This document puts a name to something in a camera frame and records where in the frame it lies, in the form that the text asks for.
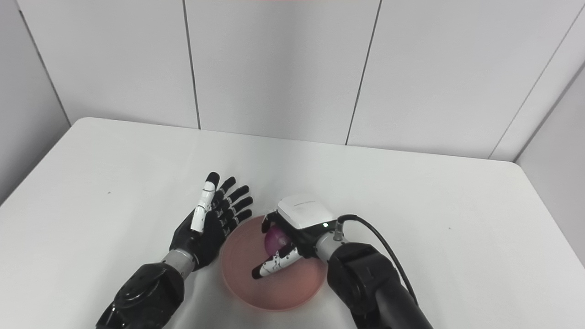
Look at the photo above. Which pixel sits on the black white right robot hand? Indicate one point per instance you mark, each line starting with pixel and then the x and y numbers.
pixel 304 212

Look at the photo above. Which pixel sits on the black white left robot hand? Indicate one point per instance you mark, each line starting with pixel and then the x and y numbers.
pixel 205 242

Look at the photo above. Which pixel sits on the red onion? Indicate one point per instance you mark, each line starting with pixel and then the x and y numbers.
pixel 275 240

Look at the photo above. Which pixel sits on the pink round plate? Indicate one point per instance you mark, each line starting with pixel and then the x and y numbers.
pixel 288 288

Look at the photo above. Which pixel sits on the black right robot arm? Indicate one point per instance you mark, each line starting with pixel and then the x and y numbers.
pixel 365 283

